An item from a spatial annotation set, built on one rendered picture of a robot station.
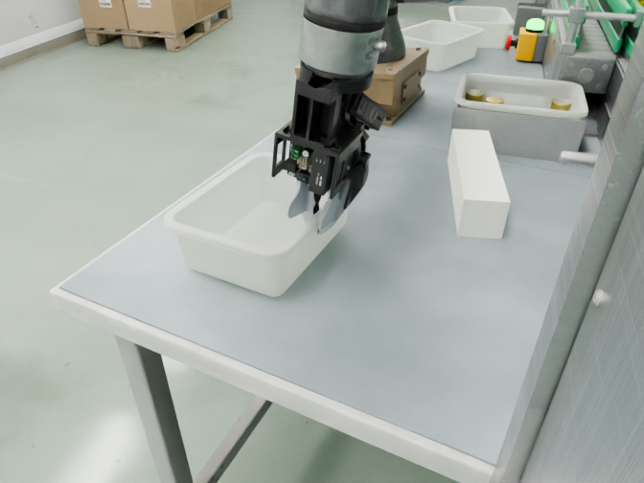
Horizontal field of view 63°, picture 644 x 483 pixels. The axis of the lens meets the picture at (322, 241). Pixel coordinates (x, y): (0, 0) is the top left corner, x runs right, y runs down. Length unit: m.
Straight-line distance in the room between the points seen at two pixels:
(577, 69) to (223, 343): 0.87
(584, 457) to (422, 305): 0.38
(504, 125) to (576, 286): 0.70
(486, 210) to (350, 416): 0.36
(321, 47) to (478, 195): 0.35
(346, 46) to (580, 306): 0.29
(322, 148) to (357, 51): 0.09
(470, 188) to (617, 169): 0.50
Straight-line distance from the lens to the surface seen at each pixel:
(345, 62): 0.49
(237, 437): 1.20
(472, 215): 0.76
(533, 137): 1.02
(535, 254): 0.77
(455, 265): 0.72
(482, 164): 0.84
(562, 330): 0.34
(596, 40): 1.32
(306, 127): 0.54
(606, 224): 0.30
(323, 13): 0.49
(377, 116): 0.62
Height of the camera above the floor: 1.18
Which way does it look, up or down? 35 degrees down
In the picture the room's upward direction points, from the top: straight up
